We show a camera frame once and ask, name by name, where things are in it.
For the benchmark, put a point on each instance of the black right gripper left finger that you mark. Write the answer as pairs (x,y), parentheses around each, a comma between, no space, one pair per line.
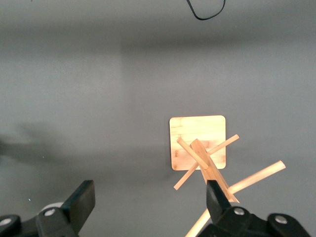
(79,205)

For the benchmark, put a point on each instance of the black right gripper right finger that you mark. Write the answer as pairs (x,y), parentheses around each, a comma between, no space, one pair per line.
(222,214)

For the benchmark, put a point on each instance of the wooden cup rack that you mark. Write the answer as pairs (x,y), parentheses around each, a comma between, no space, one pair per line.
(197,130)

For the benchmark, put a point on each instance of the dark grey table cover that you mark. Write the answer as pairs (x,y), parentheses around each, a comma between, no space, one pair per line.
(98,98)

